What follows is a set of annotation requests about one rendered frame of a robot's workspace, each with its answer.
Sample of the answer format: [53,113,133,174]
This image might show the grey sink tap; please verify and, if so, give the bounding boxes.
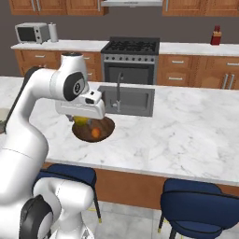
[116,72,125,114]

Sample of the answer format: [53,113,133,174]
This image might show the grey toaster oven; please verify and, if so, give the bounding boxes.
[14,21,51,45]

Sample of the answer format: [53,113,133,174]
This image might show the red knife block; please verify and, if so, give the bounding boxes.
[210,25,222,47]

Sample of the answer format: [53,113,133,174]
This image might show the white paper towel roll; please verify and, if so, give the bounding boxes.
[48,21,60,43]

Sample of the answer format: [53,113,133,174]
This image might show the brown wooden plate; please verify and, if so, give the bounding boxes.
[71,116,116,144]

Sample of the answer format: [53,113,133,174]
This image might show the black and steel stove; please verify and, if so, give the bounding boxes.
[100,36,161,86]

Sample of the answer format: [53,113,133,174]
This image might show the wooden base cupboards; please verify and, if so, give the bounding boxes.
[13,49,104,82]
[156,53,239,91]

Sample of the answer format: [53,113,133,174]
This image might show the grey sink basin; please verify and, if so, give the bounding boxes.
[97,85,156,118]

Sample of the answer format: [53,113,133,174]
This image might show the orange fruit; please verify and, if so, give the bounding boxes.
[91,127,102,139]

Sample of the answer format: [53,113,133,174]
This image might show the wooden wall cupboards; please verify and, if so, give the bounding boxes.
[8,0,109,17]
[162,0,239,18]

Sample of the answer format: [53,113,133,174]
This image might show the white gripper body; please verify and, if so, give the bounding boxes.
[54,99,106,120]

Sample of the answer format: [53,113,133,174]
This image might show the steel range hood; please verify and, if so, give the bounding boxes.
[100,0,163,8]

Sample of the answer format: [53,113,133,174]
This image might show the yellow fruit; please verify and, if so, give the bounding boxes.
[72,115,89,127]

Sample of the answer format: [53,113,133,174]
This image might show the blue stool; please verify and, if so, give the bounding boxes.
[157,177,239,239]
[33,163,103,224]

